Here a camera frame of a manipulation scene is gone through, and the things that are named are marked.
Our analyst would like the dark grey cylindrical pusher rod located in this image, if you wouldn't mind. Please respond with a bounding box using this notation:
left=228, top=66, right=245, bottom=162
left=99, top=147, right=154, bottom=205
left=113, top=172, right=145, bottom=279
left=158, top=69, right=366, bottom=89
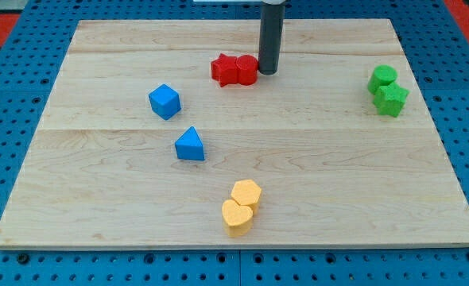
left=258, top=0, right=285, bottom=75

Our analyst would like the blue cube block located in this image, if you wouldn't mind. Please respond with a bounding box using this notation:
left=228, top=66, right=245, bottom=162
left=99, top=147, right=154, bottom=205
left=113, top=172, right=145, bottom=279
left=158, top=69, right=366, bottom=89
left=149, top=84, right=181, bottom=120

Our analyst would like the green star block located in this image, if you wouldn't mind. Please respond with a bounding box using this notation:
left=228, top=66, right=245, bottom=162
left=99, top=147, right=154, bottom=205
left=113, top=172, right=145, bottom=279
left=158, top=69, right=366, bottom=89
left=373, top=83, right=409, bottom=118

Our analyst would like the red cylinder block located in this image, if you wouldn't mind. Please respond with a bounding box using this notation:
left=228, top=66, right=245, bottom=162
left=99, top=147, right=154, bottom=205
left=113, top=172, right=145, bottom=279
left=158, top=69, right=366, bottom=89
left=235, top=55, right=258, bottom=86

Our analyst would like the blue triangle block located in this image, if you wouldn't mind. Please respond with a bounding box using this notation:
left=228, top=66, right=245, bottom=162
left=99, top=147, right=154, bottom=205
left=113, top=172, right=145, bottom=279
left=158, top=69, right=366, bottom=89
left=175, top=126, right=205, bottom=160

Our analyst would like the green cylinder block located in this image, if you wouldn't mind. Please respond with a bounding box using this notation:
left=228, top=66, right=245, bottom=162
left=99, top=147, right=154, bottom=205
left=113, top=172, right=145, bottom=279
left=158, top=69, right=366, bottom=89
left=367, top=64, right=397, bottom=95

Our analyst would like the light wooden board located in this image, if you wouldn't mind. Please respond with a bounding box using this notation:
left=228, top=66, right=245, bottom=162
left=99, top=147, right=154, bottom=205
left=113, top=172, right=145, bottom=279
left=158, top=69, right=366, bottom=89
left=0, top=19, right=469, bottom=250

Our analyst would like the yellow hexagon block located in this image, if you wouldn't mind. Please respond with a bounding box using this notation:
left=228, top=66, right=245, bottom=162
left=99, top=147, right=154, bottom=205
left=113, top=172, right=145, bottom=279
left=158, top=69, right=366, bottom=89
left=231, top=180, right=262, bottom=215

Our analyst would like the yellow heart block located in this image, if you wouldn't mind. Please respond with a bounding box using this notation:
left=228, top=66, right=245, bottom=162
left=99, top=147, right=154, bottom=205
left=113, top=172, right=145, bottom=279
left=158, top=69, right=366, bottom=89
left=221, top=199, right=254, bottom=238

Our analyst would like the red star block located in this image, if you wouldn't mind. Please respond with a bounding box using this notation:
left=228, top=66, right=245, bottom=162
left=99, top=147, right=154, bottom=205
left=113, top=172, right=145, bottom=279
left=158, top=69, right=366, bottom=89
left=211, top=53, right=238, bottom=87

